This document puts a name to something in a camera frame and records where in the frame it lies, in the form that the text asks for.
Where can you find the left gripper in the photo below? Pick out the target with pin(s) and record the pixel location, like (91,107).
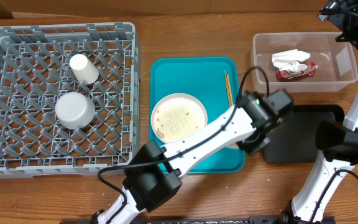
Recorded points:
(253,147)

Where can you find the white tissue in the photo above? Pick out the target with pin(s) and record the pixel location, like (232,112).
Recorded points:
(290,60)

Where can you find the red snack wrapper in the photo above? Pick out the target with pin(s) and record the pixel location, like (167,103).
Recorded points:
(309,71)

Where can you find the white cup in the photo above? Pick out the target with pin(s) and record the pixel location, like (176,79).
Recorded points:
(83,69)

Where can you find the grey bowl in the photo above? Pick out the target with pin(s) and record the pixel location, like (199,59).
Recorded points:
(74,110)

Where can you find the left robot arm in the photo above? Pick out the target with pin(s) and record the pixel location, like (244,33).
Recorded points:
(154,174)

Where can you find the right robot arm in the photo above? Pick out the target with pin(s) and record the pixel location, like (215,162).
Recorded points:
(337,145)

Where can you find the grey dishwasher rack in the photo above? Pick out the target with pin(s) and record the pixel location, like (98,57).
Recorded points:
(35,73)

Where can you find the black tray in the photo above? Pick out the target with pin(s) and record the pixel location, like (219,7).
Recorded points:
(294,140)

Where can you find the left wooden chopstick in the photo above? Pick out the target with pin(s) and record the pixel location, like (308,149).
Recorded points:
(227,88)

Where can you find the wooden chopstick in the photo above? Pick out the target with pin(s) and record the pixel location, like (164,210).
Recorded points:
(227,88)
(230,90)

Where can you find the right wooden chopstick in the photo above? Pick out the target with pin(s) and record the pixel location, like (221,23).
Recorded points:
(230,90)

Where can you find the small pink plate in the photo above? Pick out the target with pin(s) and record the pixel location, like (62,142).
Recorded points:
(233,146)

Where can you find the clear plastic bin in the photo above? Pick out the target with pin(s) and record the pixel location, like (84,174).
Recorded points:
(335,60)

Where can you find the teal serving tray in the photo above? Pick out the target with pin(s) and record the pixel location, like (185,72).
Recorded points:
(203,78)

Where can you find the large white plate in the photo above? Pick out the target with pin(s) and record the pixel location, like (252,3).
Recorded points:
(176,116)

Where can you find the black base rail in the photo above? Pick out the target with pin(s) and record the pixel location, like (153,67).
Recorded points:
(250,220)

